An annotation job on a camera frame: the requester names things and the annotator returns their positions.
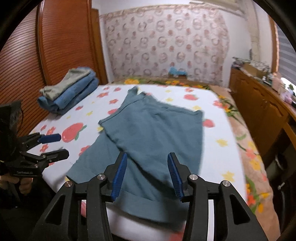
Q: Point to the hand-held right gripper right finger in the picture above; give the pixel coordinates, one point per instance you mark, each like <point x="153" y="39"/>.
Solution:
<point x="174" y="176"/>

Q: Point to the blue knitted item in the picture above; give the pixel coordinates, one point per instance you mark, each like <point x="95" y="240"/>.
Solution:
<point x="177" y="71"/>

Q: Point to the grey window blind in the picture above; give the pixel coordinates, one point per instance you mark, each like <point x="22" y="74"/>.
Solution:
<point x="285" y="53"/>

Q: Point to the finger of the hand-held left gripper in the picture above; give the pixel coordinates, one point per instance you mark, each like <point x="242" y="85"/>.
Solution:
<point x="49" y="138"/>
<point x="57" y="154"/>

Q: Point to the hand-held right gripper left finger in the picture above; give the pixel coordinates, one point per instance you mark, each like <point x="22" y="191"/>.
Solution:
<point x="119" y="176"/>

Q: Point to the strawberry printed bed sheet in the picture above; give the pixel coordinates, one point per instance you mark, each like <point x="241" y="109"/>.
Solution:
<point x="219" y="157"/>

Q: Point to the grey folded garment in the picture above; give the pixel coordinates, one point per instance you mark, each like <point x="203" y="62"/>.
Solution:
<point x="69" y="81"/>

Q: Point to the teal pants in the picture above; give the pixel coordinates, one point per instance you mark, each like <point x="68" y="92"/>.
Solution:
<point x="150" y="134"/>

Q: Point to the wooden wardrobe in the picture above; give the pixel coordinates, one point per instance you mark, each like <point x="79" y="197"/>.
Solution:
<point x="60" y="41"/>

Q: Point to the person's left hand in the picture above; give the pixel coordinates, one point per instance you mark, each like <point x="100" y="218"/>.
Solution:
<point x="24" y="185"/>

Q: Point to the pink bottle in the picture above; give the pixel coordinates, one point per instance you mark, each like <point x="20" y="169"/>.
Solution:
<point x="276" y="81"/>

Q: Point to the patterned wall curtain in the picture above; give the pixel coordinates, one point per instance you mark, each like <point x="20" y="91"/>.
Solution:
<point x="161" y="41"/>

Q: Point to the wooden cabinet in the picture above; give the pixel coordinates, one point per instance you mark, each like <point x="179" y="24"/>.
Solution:
<point x="261" y="104"/>

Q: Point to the blue denim folded jeans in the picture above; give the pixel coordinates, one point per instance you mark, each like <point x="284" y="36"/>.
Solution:
<point x="76" y="95"/>

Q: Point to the cardboard box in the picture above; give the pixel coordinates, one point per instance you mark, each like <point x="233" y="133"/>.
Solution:
<point x="251" y="68"/>

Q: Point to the pink tissue pack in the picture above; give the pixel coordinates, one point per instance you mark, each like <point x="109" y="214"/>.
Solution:
<point x="288" y="93"/>

